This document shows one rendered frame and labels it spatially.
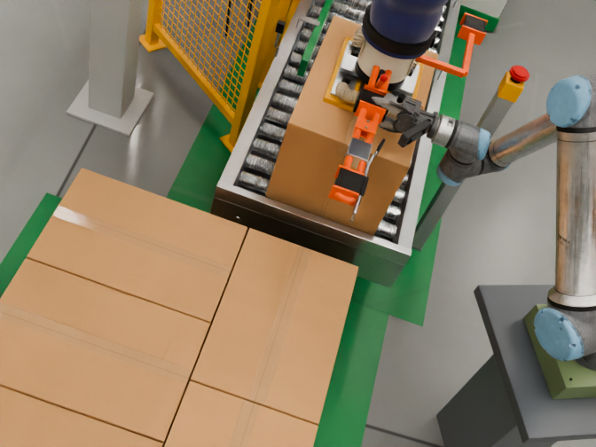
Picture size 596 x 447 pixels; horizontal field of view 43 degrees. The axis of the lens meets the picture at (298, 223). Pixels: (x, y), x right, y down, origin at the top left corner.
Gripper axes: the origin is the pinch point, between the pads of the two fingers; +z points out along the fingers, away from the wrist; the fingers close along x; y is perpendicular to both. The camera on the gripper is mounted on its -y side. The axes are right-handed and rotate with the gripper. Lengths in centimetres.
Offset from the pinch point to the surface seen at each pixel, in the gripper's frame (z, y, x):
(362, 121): 1.6, -8.2, 1.4
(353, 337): -29, -8, -108
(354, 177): -0.6, -31.3, 2.3
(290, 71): 31, 67, -53
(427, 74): -16.5, 41.7, -12.7
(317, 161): 9.6, -3.9, -24.8
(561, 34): -111, 253, -108
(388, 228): -23, 5, -53
